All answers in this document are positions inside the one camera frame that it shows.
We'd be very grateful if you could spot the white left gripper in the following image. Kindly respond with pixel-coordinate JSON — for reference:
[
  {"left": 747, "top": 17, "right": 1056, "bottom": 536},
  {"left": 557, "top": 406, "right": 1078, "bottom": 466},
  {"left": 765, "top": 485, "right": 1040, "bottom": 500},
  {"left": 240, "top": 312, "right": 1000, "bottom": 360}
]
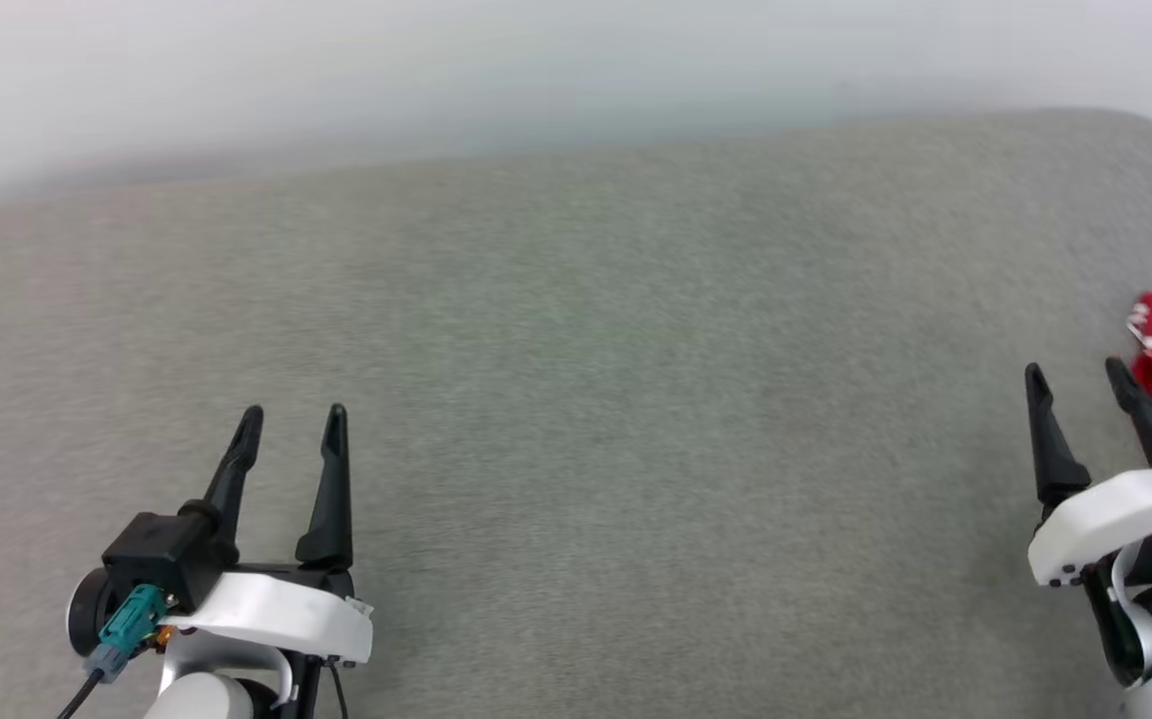
[{"left": 159, "top": 402, "right": 374, "bottom": 668}]

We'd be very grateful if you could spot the black cable with teal connector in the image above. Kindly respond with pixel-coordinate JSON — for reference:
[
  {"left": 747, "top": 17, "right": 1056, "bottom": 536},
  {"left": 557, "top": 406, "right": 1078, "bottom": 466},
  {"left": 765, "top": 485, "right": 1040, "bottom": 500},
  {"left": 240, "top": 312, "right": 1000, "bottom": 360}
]
[{"left": 57, "top": 584, "right": 170, "bottom": 719}]

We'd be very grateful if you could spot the grey fabric sofa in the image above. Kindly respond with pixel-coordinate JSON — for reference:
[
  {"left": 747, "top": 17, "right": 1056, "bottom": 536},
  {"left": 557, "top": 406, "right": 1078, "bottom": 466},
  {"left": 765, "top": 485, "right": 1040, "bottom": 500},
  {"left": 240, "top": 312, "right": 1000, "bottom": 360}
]
[{"left": 0, "top": 108, "right": 1152, "bottom": 719}]

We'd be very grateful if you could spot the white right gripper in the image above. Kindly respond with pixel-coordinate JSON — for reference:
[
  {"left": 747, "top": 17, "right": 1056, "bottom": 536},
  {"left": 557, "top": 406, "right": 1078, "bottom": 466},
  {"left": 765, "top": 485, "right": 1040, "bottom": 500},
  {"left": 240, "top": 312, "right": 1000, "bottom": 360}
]
[{"left": 1024, "top": 357, "right": 1152, "bottom": 600}]

